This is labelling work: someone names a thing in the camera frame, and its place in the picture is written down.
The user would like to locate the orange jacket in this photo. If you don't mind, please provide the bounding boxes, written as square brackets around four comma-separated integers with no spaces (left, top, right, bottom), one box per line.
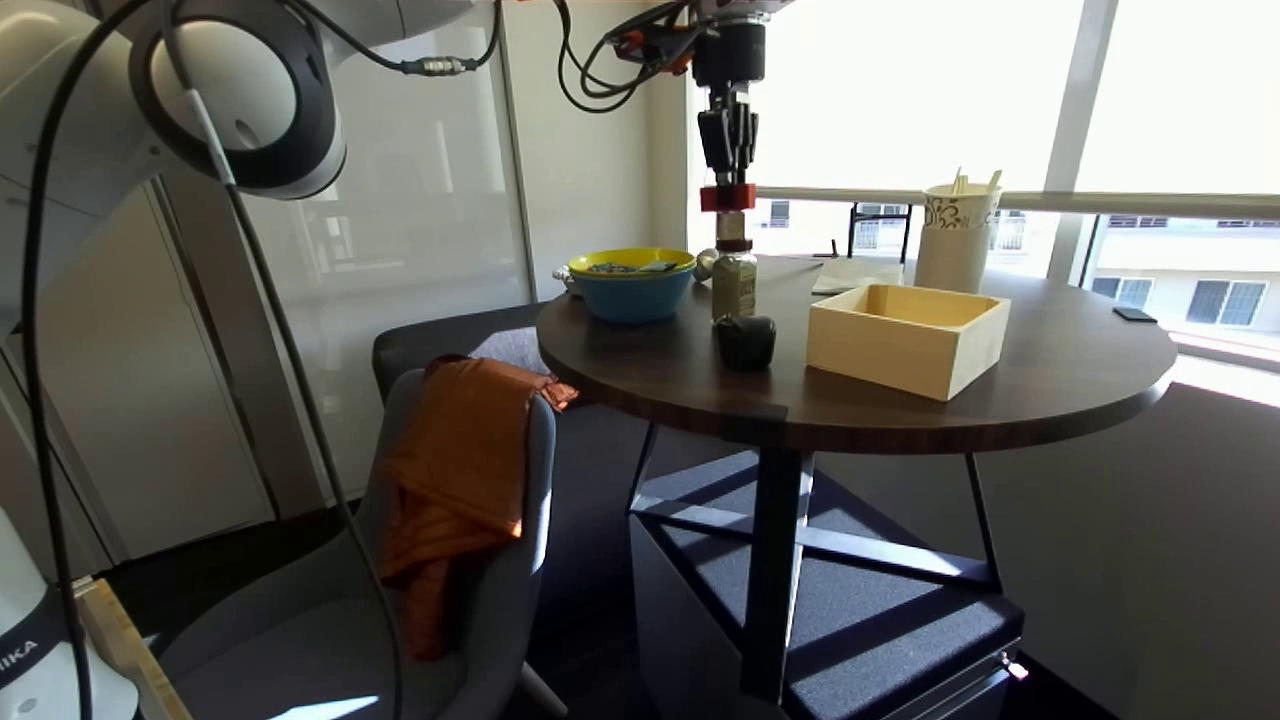
[372,351,586,663]

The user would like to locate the black gripper cable bundle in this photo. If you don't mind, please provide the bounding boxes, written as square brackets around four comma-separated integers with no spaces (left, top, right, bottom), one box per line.
[548,0,702,121]

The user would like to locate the white shallow bowl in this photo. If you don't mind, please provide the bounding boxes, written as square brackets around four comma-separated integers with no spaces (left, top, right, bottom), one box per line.
[809,250,919,295]

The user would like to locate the light wooden open box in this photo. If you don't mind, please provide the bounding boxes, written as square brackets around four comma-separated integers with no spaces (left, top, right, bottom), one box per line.
[806,275,1016,406]

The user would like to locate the small olive jar yellow lid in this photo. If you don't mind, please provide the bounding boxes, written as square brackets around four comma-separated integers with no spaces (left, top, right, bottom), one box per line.
[710,234,764,325]

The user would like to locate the thick black cable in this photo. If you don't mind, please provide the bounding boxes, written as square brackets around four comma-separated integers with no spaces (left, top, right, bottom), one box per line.
[13,0,160,720]

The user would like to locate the thin black cable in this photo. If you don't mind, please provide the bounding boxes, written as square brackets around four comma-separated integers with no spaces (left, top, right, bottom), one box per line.
[284,0,509,81]
[172,77,412,720]

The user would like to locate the light wooden plank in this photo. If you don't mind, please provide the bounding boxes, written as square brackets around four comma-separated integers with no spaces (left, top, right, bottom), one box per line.
[70,572,192,720]

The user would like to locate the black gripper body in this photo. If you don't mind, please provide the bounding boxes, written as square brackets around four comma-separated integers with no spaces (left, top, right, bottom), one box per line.
[689,10,774,112]

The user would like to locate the gray armchair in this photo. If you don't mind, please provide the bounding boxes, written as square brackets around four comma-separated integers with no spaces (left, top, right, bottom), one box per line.
[157,357,570,720]

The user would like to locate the blue bowl yellow inside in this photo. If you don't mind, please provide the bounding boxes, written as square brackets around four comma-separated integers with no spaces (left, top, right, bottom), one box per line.
[553,242,702,331]

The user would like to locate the round dark wooden table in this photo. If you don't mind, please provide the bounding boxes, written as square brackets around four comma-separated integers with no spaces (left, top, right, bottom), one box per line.
[534,250,1181,711]

